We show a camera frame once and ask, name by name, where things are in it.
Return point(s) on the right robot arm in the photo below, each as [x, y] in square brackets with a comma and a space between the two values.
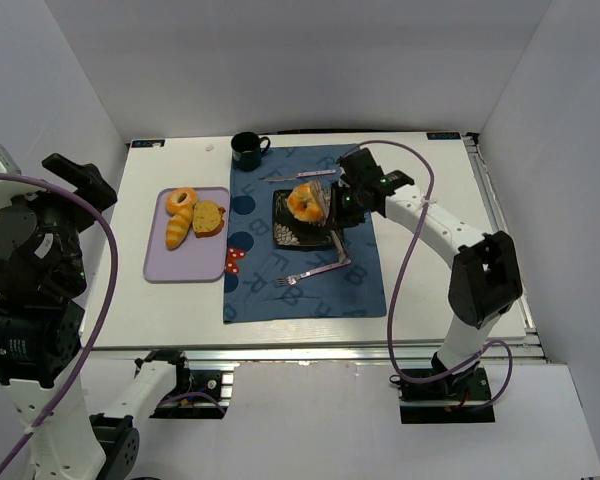
[485, 279]

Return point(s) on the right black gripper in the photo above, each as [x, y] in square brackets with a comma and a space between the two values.
[337, 206]

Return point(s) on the metal tongs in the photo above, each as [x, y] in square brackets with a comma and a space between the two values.
[320, 193]

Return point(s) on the striped bread roll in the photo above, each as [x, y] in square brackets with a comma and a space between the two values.
[178, 226]

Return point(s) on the brown bread slice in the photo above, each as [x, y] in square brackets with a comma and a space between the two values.
[208, 218]

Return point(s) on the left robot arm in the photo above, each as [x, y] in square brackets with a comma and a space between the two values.
[41, 352]

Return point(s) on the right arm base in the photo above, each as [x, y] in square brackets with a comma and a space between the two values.
[457, 399]

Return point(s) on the pink handled knife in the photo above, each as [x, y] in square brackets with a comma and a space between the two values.
[299, 175]

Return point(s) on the black floral square plate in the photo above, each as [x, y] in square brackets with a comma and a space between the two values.
[290, 233]

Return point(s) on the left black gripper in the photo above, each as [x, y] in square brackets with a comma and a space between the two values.
[80, 176]

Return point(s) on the pink handled fork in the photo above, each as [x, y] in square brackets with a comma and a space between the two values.
[295, 278]

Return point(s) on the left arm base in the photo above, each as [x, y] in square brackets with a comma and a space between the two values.
[163, 386]

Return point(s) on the lavender plastic tray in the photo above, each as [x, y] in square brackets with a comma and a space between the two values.
[196, 259]

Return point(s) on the twisted ring bread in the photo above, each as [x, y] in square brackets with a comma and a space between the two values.
[304, 205]

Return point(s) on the blue letter placemat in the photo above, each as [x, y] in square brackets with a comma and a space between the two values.
[354, 291]

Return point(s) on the dark green mug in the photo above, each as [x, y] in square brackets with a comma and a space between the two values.
[248, 149]

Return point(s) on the sugared ring donut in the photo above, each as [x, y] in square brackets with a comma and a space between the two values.
[180, 198]

